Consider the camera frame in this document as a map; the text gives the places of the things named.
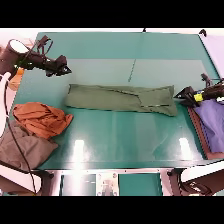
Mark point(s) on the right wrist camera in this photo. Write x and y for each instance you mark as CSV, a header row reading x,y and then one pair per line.
x,y
206,80

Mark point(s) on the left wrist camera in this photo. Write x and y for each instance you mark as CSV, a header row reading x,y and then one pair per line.
x,y
42,43

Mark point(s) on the purple garment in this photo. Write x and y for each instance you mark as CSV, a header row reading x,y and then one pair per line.
x,y
213,123

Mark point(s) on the silver frame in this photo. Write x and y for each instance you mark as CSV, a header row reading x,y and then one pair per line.
x,y
106,183

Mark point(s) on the orange garment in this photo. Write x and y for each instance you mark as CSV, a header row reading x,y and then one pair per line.
x,y
41,118

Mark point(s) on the green garment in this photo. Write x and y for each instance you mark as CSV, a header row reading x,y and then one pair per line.
x,y
120,99

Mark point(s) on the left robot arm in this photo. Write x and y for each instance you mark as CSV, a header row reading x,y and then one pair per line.
x,y
13,55

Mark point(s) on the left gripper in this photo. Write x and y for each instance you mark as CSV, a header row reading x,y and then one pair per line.
x,y
56,66

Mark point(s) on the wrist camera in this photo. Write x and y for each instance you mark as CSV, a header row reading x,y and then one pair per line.
x,y
42,43
206,80

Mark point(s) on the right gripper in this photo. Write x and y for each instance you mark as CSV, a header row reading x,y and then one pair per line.
x,y
191,96

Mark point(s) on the grey garment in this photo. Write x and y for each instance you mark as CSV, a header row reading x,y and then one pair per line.
x,y
25,148

